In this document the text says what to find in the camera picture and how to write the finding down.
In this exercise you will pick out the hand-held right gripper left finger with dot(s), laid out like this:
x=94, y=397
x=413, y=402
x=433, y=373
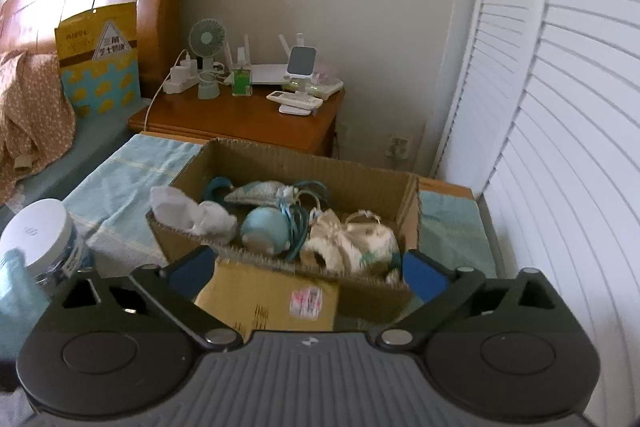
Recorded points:
x=192, y=267

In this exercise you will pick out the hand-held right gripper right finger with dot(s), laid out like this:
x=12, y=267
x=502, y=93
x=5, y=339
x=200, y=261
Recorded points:
x=422, y=277

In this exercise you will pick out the blue plush doll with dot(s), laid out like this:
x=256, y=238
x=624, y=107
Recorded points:
x=262, y=229

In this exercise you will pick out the blue snowflake sachet pouch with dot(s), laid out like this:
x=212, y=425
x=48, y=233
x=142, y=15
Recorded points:
x=255, y=193

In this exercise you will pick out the cardboard box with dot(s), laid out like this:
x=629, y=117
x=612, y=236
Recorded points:
x=320, y=174

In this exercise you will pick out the dark teal fabric loop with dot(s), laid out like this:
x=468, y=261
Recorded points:
x=215, y=189

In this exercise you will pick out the teal towel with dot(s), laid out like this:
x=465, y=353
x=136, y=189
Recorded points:
x=130, y=187

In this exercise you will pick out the wooden nightstand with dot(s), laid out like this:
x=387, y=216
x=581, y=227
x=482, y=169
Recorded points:
x=240, y=117

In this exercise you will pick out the clear jar with white lid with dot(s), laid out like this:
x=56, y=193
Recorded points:
x=37, y=232

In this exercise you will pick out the grey-green bed sheet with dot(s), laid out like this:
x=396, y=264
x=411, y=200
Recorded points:
x=60, y=167

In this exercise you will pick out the white power strip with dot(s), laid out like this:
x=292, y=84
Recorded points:
x=181, y=74

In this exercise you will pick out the green liquid bottle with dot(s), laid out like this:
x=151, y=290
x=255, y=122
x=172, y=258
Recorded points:
x=241, y=79

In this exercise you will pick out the white remote control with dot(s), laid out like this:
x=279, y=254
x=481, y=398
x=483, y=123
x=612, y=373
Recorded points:
x=290, y=97

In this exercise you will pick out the white router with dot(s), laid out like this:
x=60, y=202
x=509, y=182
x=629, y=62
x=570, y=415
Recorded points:
x=267, y=74

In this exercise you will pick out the white plastic case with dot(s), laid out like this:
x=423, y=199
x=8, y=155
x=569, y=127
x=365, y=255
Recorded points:
x=330, y=84

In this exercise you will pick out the floral brown cloth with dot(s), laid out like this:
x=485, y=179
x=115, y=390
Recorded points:
x=30, y=117

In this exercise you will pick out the white louvered doors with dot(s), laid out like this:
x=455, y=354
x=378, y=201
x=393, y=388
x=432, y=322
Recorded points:
x=565, y=107

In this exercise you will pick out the yellow snack bag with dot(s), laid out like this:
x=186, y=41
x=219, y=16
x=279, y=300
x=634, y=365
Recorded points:
x=97, y=62

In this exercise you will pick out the small green desk fan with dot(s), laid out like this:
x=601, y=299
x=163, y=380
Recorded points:
x=206, y=39

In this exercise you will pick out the white phone stand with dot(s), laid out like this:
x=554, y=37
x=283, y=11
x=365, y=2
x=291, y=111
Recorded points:
x=301, y=62

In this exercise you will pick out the white wall socket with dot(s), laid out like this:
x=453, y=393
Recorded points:
x=400, y=147

